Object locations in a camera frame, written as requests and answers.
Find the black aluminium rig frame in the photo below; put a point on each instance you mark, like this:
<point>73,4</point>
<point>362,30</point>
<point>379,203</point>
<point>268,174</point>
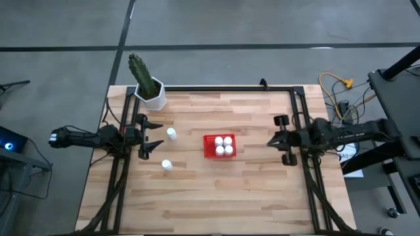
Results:
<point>229,88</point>

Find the white hexagonal plant pot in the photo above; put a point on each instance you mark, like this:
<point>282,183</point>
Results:
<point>155,103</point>

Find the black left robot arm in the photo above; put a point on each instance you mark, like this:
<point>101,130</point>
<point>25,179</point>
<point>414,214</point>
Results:
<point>82,139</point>

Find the white paper sheet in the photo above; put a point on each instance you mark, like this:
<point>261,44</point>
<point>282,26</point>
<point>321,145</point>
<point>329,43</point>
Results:
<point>352,152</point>

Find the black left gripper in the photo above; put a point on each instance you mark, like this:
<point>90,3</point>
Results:
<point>136,136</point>

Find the black caster wheel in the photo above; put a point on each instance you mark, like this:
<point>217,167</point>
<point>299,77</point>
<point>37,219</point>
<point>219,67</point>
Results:
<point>393,213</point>
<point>386,232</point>

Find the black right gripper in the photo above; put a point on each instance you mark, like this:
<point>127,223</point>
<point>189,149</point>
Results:
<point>297,139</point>

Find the black metal stand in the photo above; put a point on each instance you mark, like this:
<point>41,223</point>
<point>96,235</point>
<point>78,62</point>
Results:
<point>19,164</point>

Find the small black clamp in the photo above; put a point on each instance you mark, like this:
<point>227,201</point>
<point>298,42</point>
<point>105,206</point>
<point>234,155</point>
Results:
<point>263,83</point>

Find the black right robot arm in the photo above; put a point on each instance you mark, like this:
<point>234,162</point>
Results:
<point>354,134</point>

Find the black power strip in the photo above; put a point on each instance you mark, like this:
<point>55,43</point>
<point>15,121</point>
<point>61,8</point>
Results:
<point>344,109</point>

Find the red plastic basket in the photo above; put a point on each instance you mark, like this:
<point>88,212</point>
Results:
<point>209,145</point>

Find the black tripod leg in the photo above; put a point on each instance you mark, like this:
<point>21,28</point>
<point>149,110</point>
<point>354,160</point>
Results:
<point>14,84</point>

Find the green cactus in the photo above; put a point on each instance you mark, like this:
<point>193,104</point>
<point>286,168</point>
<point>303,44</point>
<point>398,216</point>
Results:
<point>141,75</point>

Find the black device with blue light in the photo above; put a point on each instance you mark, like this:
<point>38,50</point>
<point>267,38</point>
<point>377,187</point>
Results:
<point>13,139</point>

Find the black equipment table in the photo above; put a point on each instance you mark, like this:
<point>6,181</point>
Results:
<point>400,108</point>

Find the white pill bottle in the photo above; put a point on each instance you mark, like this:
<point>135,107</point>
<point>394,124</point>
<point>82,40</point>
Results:
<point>167,164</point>
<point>220,150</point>
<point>227,141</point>
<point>228,149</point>
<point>218,141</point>
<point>171,132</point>

